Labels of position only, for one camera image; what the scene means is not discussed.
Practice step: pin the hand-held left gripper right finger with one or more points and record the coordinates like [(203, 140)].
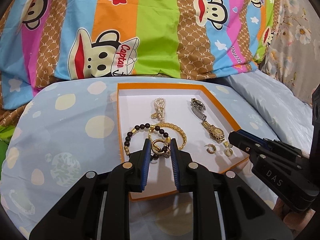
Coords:
[(175, 166)]

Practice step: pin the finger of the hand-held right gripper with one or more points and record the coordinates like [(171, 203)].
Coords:
[(240, 142), (255, 138)]

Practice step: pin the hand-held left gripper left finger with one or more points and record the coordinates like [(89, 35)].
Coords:
[(147, 166)]

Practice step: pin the gold round earring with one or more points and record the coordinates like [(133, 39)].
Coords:
[(229, 152)]

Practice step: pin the gold interlocked rings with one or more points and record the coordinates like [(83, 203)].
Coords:
[(157, 145)]

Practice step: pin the gold wristwatch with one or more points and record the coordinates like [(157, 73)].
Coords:
[(216, 131)]

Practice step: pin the gold hoop earring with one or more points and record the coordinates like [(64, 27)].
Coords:
[(209, 150)]

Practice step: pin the orange cardboard box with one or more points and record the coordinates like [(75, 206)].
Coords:
[(135, 105)]

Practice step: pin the person's right hand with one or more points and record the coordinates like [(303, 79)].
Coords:
[(292, 217)]

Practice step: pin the silver wristwatch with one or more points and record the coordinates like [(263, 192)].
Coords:
[(197, 106)]

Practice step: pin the light blue dotted quilt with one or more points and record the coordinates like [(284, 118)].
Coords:
[(62, 135)]

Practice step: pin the grey floral cloth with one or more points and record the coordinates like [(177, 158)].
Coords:
[(292, 42)]

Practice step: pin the colourful monkey print pillow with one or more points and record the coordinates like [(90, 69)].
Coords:
[(155, 30)]

